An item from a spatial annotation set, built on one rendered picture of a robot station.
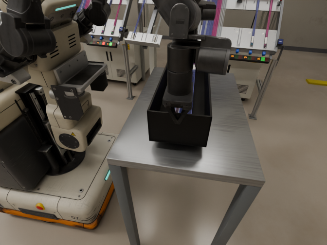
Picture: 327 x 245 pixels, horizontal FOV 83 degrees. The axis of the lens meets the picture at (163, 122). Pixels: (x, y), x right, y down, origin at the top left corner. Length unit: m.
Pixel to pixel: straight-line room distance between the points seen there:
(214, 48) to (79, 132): 0.74
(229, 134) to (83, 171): 0.91
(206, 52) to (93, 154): 1.10
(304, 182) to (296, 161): 0.21
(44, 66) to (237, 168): 0.72
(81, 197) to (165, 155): 0.70
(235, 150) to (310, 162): 1.44
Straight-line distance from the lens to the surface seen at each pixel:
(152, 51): 2.08
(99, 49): 2.65
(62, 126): 0.97
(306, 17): 4.85
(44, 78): 0.90
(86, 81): 0.81
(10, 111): 1.06
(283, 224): 1.54
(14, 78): 0.72
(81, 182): 1.22
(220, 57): 0.38
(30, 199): 1.29
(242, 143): 0.66
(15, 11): 0.61
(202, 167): 0.55
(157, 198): 1.40
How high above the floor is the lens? 1.23
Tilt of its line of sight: 39 degrees down
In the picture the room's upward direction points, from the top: 1 degrees clockwise
